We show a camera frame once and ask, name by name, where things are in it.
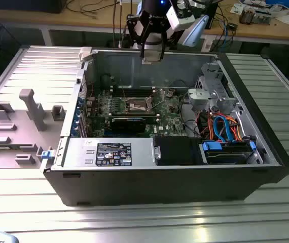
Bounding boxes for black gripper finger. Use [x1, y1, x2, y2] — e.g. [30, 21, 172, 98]
[157, 21, 179, 60]
[126, 14, 153, 59]

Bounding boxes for black RAM slot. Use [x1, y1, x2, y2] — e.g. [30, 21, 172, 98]
[111, 89, 158, 93]
[111, 93, 152, 98]
[111, 87, 158, 91]
[111, 91, 152, 95]

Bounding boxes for CPU socket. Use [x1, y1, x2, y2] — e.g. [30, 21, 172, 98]
[123, 96, 152, 113]

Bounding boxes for metal CPU cooler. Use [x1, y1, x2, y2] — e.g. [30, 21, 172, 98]
[239, 6, 256, 25]

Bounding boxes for white paper tag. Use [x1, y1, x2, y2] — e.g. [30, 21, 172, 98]
[201, 37, 212, 53]

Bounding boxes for wooden desk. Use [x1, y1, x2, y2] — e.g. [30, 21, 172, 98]
[0, 0, 289, 48]

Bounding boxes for pale grey case latch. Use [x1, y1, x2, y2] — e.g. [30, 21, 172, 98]
[79, 47, 92, 61]

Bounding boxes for black upright device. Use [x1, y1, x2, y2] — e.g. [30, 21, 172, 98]
[206, 3, 219, 30]

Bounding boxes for grey metal drive cage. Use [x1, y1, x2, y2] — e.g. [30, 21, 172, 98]
[186, 62, 239, 113]

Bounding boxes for green motherboard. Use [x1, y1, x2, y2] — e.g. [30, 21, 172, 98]
[82, 87, 194, 139]

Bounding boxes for black graphics card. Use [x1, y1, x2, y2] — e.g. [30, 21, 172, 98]
[110, 116, 148, 134]

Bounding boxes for large black box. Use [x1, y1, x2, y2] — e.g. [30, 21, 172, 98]
[0, 0, 64, 14]

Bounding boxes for grey metal box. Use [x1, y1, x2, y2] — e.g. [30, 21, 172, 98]
[255, 10, 273, 25]

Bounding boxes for black plastic fan shroud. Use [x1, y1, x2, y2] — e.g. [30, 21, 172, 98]
[153, 136, 203, 167]

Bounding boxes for blue flat object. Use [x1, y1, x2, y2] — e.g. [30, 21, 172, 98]
[265, 0, 289, 7]

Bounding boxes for white paper sheets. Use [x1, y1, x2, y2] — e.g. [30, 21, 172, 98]
[273, 14, 289, 26]

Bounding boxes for hard disk blue carrier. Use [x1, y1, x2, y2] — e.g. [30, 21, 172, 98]
[200, 140, 258, 165]

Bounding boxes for grey power supply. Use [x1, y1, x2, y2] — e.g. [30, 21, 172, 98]
[52, 138, 158, 170]

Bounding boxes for black open PC case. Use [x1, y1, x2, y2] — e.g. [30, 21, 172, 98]
[40, 47, 289, 207]

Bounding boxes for grey parts rack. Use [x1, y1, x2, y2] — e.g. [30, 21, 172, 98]
[0, 88, 68, 169]

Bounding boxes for black hanging cable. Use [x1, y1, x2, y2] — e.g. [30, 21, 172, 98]
[111, 0, 125, 49]

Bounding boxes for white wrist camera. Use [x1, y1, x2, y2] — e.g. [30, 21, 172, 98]
[166, 5, 195, 31]

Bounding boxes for blue cable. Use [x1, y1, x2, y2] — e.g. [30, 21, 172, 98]
[220, 14, 235, 55]

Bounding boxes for black looped cable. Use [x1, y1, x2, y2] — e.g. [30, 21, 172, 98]
[180, 93, 203, 139]

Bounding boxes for blue data wire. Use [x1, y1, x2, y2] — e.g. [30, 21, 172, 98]
[212, 114, 234, 144]

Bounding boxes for orange wire bundle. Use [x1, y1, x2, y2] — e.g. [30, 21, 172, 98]
[197, 111, 245, 141]

